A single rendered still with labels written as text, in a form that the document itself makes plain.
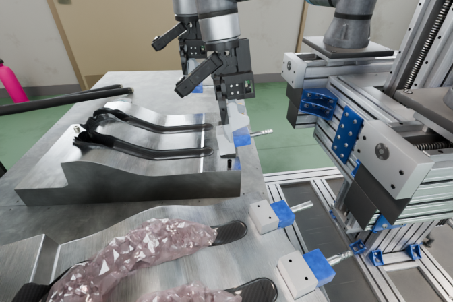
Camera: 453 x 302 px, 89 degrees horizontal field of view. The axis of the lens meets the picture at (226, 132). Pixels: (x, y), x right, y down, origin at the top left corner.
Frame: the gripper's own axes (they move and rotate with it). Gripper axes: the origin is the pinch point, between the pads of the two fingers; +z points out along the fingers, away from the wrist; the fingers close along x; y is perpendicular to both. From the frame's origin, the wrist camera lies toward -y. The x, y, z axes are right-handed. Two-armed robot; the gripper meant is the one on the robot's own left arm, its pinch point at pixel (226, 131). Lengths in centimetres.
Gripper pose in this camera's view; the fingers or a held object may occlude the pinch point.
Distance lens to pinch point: 54.2
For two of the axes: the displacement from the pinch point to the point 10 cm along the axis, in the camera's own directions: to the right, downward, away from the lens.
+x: -0.5, -4.5, 8.9
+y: 9.9, -1.5, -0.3
